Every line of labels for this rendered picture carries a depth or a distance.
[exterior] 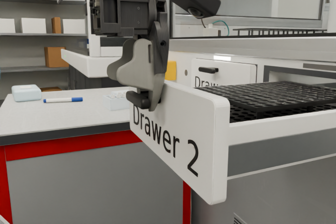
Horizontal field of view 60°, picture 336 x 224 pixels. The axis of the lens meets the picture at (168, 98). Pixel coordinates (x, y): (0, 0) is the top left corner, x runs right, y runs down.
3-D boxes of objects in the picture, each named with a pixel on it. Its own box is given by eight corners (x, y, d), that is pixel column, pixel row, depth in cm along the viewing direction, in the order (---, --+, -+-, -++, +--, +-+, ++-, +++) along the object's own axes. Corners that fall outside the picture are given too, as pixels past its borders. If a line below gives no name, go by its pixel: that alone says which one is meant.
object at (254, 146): (218, 183, 31) (220, 128, 30) (141, 122, 54) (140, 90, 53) (429, 135, 47) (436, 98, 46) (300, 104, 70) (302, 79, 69)
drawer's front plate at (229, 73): (248, 111, 69) (250, 65, 67) (190, 92, 95) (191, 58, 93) (254, 110, 70) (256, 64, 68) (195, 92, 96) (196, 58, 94)
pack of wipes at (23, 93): (42, 100, 112) (41, 88, 111) (14, 102, 107) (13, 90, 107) (37, 94, 125) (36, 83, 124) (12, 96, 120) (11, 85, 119)
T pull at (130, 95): (141, 110, 36) (141, 99, 36) (125, 99, 43) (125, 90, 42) (168, 108, 37) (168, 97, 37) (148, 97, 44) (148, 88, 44)
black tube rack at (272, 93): (253, 156, 38) (256, 107, 36) (189, 122, 54) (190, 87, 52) (364, 134, 46) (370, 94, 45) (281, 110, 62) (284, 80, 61)
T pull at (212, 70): (212, 74, 76) (212, 68, 76) (197, 71, 83) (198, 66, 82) (223, 73, 77) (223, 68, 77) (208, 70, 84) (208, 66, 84)
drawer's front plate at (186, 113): (211, 208, 29) (215, 100, 27) (129, 129, 55) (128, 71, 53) (226, 204, 30) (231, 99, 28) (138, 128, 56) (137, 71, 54)
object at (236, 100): (256, 112, 37) (256, 107, 36) (190, 91, 52) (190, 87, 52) (267, 111, 37) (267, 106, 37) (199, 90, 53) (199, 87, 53)
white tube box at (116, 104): (110, 110, 95) (109, 99, 94) (102, 105, 102) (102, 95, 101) (145, 106, 101) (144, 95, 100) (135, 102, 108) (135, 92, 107)
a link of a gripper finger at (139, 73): (115, 114, 37) (110, 40, 36) (159, 110, 39) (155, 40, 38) (122, 116, 34) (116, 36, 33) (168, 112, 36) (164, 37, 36)
